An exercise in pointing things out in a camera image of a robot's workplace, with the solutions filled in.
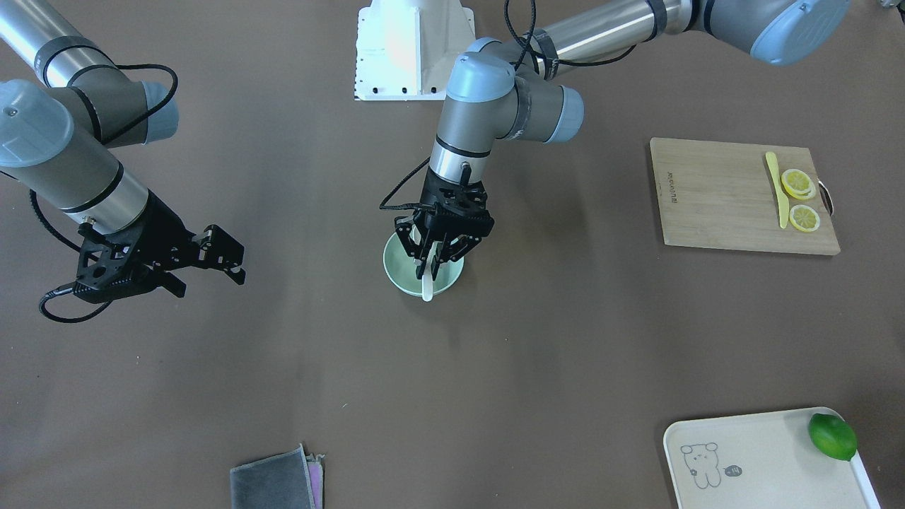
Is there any grey folded cloth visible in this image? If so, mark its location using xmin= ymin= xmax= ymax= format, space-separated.
xmin=230 ymin=445 xmax=325 ymax=508

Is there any white ceramic spoon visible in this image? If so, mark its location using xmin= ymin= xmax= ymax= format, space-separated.
xmin=421 ymin=242 xmax=439 ymax=302

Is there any yellow plastic knife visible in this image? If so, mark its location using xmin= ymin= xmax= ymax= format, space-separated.
xmin=765 ymin=151 xmax=790 ymax=229

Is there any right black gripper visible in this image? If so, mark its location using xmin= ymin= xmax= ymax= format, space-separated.
xmin=74 ymin=192 xmax=246 ymax=304

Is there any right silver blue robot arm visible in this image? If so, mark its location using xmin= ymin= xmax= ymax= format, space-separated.
xmin=1 ymin=1 xmax=245 ymax=306

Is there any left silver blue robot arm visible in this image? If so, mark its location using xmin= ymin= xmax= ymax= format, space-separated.
xmin=395 ymin=1 xmax=850 ymax=280

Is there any cream rabbit tray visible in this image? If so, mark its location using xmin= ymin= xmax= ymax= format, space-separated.
xmin=662 ymin=406 xmax=880 ymax=508

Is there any mint green bowl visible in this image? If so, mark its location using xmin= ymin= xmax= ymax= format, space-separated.
xmin=383 ymin=234 xmax=465 ymax=298

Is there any bamboo cutting board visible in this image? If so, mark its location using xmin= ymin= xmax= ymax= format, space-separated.
xmin=649 ymin=136 xmax=841 ymax=257

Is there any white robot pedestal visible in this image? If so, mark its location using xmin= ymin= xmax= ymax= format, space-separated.
xmin=354 ymin=1 xmax=476 ymax=101

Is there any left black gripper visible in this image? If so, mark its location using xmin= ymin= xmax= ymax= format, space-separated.
xmin=414 ymin=170 xmax=494 ymax=281

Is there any green lime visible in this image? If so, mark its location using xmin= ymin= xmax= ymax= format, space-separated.
xmin=807 ymin=413 xmax=858 ymax=462

